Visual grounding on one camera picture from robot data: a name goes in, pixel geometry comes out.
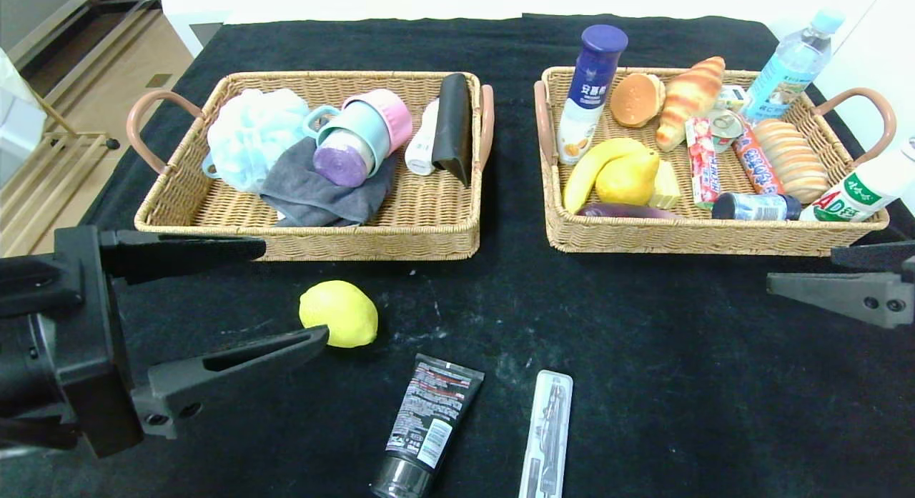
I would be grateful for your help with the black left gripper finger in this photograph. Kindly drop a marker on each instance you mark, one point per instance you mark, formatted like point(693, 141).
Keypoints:
point(179, 254)
point(207, 384)

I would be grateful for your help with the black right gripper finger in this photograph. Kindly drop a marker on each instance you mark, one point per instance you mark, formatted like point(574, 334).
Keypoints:
point(879, 256)
point(858, 298)

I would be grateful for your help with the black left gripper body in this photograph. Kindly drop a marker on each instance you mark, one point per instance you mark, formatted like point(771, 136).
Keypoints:
point(96, 341)

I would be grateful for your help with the red green candy pack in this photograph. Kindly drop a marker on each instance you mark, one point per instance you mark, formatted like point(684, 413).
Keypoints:
point(702, 166)

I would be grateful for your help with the toy burger bun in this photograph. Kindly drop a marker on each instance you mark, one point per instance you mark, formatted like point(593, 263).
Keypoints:
point(636, 101)

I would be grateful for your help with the white bottle with blue cap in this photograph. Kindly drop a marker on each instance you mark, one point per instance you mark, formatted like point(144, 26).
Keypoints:
point(590, 91)

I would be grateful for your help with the white green milk bottle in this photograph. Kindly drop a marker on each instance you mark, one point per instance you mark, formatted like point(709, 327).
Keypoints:
point(858, 191)

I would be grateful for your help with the ridged long bread loaf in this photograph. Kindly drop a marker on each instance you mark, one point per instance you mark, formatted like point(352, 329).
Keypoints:
point(790, 158)

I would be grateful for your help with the light blue bath sponge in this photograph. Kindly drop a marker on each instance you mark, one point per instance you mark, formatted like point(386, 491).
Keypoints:
point(250, 137)

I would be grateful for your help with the small blue black-capped jar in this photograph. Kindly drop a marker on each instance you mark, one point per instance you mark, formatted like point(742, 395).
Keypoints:
point(750, 206)

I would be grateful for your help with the grey towel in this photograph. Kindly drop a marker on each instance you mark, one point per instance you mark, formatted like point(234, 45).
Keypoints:
point(307, 194)

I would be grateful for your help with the wooden rack with wheels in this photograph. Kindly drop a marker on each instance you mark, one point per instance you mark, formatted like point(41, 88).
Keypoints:
point(86, 138)

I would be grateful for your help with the yellow lemon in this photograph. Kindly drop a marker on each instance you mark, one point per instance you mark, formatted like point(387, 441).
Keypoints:
point(339, 309)

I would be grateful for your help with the red sausage pack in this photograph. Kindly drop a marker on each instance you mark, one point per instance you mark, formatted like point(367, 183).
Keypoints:
point(756, 162)

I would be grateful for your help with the purple garbage bag roll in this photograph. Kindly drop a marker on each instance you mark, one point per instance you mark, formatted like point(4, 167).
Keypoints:
point(342, 164)

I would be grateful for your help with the small tin can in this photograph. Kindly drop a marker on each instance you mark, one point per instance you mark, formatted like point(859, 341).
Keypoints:
point(725, 126)

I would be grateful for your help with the white cloth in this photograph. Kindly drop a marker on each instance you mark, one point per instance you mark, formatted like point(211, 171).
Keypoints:
point(18, 126)

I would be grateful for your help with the clear water bottle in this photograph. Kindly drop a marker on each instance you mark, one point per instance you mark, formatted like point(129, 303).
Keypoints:
point(790, 69)

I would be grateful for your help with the small white green box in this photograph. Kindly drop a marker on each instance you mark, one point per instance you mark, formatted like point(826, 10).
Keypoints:
point(733, 98)

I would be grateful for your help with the pale yellow butter block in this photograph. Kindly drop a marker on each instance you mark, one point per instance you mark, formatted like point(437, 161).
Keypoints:
point(666, 191)

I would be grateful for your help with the black table cloth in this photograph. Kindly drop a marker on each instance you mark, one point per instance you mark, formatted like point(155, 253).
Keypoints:
point(643, 355)

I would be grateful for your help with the black cosmetic tube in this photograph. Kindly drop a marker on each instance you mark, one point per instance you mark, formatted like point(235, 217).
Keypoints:
point(429, 412)

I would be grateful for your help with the striped croissant bread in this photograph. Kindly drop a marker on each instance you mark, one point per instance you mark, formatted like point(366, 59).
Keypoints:
point(690, 98)

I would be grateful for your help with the purple eggplant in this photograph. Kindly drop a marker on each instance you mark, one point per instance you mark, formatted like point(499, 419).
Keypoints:
point(622, 211)

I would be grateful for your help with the yellow pear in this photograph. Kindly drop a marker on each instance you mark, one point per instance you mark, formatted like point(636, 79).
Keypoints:
point(629, 180)

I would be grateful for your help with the pink cup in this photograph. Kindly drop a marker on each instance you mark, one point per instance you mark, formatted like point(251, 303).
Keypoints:
point(395, 114)

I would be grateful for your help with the white tube bottle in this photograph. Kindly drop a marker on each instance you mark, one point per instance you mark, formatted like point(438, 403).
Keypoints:
point(422, 150)

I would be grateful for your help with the yellow banana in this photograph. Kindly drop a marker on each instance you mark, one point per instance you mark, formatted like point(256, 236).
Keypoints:
point(590, 166)

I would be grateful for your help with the black leather wallet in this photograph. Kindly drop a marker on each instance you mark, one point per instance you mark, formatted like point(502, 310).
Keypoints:
point(452, 125)

